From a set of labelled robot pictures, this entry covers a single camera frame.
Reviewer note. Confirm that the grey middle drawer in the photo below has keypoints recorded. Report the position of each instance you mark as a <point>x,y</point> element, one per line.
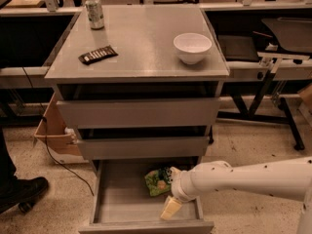
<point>142,147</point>

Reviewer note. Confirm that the grey drawer cabinet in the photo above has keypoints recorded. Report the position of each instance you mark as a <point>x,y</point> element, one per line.
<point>146,65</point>

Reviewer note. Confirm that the black shoe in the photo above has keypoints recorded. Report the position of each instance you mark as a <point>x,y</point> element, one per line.
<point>23,192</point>

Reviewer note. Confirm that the dark chocolate bar wrapper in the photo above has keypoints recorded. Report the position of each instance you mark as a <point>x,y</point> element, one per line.
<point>97,55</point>

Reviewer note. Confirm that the grey bottom drawer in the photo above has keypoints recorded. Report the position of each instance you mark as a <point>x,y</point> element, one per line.
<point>122,204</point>

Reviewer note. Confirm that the grey drawer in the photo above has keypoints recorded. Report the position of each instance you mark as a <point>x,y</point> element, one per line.
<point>122,204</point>
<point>136,113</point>
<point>142,147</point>

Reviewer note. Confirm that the black table frame leg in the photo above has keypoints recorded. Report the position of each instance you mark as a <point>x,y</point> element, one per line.
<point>249,113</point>

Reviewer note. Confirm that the grey top drawer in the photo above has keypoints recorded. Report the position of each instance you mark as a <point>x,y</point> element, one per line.
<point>136,113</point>

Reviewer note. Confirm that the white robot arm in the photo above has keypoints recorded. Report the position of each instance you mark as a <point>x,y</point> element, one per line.
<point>290,179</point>

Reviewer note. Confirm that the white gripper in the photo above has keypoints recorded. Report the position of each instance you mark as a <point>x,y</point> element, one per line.
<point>178,185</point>

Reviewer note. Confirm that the green rice chip bag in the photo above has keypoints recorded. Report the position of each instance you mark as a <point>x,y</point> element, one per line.
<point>159,181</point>

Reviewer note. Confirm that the cardboard box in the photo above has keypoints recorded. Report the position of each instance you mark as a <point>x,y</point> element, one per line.
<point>61,141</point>

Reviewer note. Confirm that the silver green soda can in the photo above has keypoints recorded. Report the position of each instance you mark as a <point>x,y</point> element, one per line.
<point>95,14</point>

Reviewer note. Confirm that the dark trouser leg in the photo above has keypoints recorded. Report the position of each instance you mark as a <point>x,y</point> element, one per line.
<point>7,167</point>

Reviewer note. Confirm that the white ceramic bowl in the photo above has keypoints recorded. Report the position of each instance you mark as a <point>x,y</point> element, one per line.
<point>191,48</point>

